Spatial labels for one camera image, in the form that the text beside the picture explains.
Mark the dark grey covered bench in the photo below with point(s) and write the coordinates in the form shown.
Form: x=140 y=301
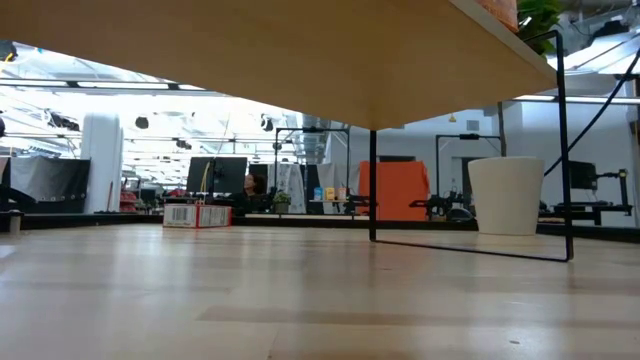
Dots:
x=55 y=180

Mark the red Froot Loops cereal box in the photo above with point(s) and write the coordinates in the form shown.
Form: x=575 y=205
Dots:
x=197 y=216

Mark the black metal rig frame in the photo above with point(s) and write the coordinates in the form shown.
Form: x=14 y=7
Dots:
x=310 y=129
x=470 y=136

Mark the white plant pot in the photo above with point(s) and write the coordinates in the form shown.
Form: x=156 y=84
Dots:
x=505 y=200

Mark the small orange background box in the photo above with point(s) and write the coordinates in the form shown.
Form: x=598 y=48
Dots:
x=342 y=193

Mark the orange panel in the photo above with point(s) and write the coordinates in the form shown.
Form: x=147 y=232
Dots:
x=395 y=190

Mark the person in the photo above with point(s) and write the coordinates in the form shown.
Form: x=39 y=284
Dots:
x=255 y=187

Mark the small yellow background box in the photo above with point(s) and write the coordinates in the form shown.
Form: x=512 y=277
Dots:
x=330 y=193

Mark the black metal table frame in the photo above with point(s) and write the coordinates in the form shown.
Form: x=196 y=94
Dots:
x=300 y=220

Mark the red stacked items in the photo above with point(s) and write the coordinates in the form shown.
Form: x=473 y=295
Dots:
x=128 y=200

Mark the green leafy plant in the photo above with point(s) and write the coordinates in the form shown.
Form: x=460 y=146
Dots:
x=540 y=20

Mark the small blue background box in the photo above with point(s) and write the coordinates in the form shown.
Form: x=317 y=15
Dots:
x=318 y=193

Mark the black double monitor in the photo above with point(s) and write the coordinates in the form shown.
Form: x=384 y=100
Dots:
x=225 y=175

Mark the black upright panel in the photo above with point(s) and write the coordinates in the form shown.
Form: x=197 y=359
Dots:
x=260 y=170

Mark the orange Mini Wheats cereal box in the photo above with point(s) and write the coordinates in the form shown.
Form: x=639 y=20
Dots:
x=500 y=10

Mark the small potted plant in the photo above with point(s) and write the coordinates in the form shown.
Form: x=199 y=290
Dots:
x=281 y=200

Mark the black monitor on stand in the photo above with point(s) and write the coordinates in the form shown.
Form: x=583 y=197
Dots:
x=582 y=175

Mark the wooden shelf with black legs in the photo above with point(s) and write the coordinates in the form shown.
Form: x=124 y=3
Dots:
x=250 y=50

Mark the black background robot arm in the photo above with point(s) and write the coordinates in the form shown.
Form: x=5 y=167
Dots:
x=357 y=202
x=440 y=204

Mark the white pillar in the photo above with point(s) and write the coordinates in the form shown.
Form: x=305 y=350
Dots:
x=102 y=165

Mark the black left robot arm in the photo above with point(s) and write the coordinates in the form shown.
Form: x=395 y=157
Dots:
x=10 y=197

